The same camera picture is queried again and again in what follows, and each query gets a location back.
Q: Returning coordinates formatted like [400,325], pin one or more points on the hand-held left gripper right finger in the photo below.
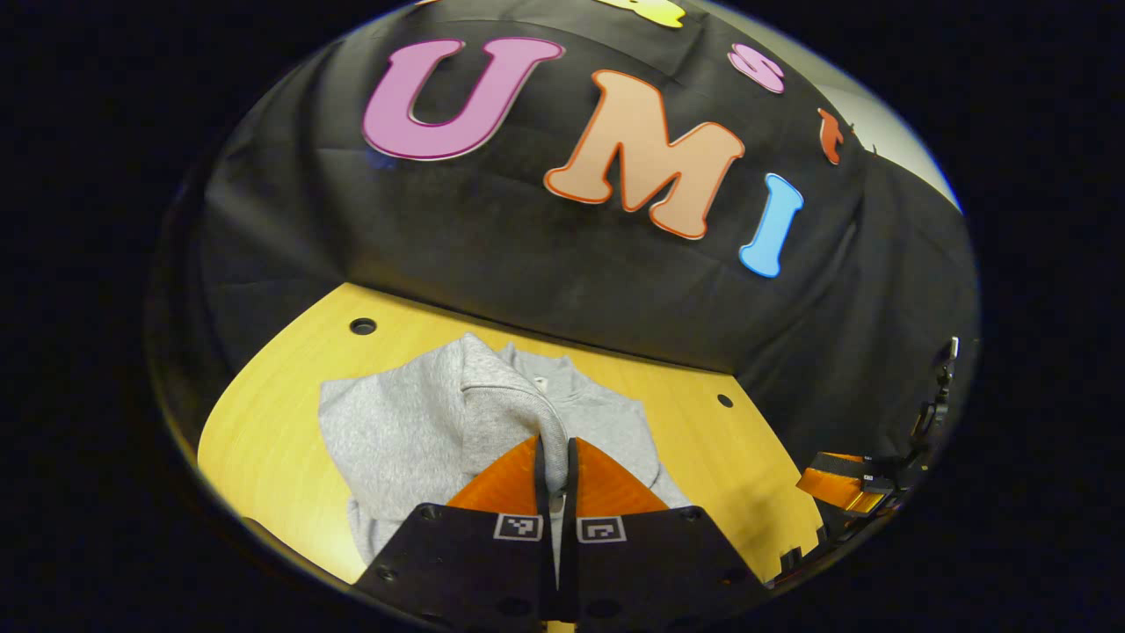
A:
[571,483]

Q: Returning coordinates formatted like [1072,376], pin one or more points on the black backdrop cloth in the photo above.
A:
[527,255]

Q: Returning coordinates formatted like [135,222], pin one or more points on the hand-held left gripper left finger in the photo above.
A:
[540,483]

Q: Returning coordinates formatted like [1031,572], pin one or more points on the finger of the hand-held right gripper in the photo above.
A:
[839,488]

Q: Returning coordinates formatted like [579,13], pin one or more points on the grey zip-neck sweatshirt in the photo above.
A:
[404,431]

